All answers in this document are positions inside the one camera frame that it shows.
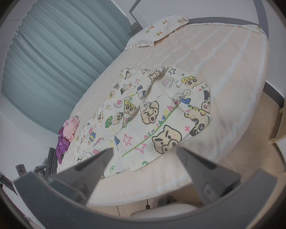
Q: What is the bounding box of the pile of clothes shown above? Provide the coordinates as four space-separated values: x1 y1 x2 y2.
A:
57 116 80 165

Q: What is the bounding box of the bed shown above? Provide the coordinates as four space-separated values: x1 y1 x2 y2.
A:
56 0 270 206

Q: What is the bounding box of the white large-print pyjama top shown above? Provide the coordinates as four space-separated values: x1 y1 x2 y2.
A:
122 66 214 174

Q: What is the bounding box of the pale wooden bedside table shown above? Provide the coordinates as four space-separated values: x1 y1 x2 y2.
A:
269 99 286 175

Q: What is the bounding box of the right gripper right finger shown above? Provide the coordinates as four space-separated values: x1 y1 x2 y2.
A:
176 146 242 206

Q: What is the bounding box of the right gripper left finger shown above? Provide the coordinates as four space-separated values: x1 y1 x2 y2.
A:
48 148 114 207

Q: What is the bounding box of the white printed pillow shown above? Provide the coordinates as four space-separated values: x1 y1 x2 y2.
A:
124 15 190 50

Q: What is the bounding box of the blue-green curtain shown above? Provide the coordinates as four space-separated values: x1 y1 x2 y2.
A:
1 36 86 134
14 0 137 92

